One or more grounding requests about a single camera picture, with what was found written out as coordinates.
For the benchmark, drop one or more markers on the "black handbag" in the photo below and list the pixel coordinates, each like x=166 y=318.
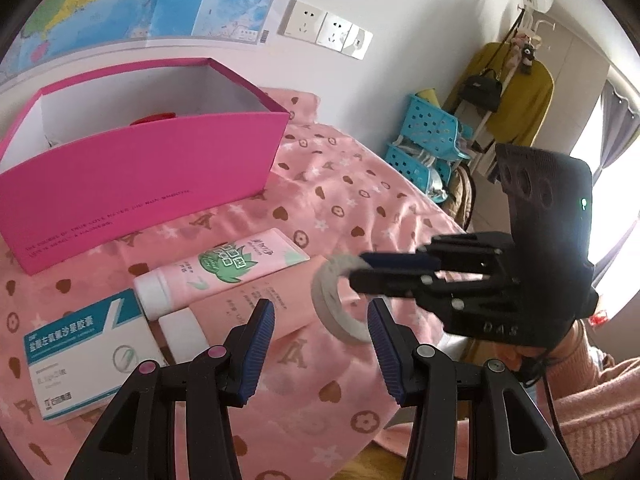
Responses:
x=480 y=92

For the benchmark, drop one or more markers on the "blue plastic basket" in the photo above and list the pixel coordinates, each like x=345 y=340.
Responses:
x=432 y=122
x=415 y=167

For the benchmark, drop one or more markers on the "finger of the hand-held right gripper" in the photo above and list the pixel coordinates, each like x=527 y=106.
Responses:
x=385 y=282
x=400 y=261

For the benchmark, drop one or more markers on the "grey tape roll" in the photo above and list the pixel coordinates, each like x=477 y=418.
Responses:
x=325 y=305

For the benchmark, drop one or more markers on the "white coat rack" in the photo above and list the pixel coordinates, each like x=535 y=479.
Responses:
x=537 y=22

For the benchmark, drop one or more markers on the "white wall switch plate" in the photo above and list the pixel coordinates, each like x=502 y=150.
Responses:
x=359 y=42

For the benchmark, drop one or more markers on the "white wall socket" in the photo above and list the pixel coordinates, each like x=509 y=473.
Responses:
x=336 y=32
x=301 y=20

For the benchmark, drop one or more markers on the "person's right hand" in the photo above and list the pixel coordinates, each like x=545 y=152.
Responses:
x=511 y=356

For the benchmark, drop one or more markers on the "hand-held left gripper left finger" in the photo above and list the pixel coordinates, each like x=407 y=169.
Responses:
x=252 y=355

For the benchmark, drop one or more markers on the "colourful wall map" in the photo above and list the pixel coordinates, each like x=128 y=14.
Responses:
x=125 y=0

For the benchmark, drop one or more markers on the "person's right forearm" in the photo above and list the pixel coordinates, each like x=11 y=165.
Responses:
x=600 y=400

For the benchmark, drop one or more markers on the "pink tube green leaf print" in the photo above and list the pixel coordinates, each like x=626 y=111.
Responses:
x=220 y=265

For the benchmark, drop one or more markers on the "yellow-green soft item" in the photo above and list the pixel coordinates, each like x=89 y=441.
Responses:
x=427 y=95

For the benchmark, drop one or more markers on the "white medicine box teal stripe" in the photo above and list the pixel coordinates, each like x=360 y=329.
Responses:
x=85 y=350

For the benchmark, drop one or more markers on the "pink cardboard box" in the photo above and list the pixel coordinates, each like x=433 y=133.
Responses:
x=140 y=185

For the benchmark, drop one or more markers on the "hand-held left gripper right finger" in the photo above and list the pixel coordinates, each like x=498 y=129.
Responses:
x=387 y=355

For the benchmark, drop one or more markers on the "grey curtain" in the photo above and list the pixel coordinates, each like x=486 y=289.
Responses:
x=620 y=120

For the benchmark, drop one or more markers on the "khaki quilted bag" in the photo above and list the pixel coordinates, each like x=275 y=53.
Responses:
x=460 y=195

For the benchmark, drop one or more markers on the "yellow coat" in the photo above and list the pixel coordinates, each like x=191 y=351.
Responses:
x=525 y=105

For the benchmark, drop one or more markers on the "plain pink tube white cap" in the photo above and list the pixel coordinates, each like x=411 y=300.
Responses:
x=290 y=290

